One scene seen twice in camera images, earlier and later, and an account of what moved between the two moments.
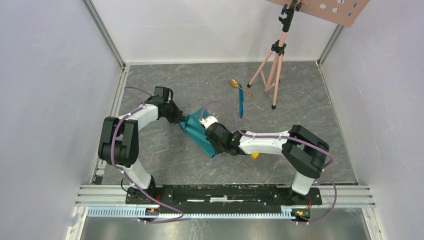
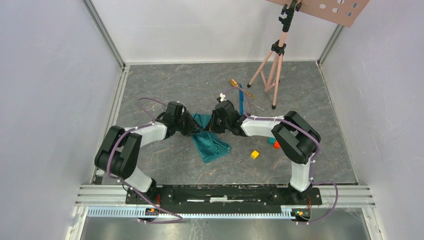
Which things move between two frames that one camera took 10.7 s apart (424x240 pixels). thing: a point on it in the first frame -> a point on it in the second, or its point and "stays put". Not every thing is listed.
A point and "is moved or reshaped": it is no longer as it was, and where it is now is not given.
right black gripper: (218, 150) -> (211, 127)
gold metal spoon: (234, 83) stays put
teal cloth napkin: (196, 131) is moved or reshaped
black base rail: (224, 196) stays put
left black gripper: (178, 116) -> (193, 126)
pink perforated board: (342, 12) stays put
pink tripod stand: (270, 68) stays put
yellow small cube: (255, 155) stays put
